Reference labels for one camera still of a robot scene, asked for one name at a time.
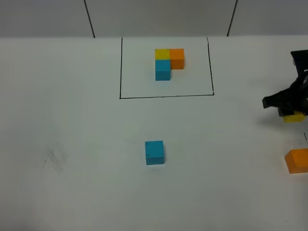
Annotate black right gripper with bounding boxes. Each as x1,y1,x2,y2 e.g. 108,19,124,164
263,50,308,117

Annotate orange template block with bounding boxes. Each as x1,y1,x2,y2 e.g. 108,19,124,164
169,49,185,70

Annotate blue template block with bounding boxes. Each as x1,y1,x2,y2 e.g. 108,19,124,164
155,59,171,81

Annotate yellow template block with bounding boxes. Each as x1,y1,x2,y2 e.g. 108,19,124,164
155,49,170,60

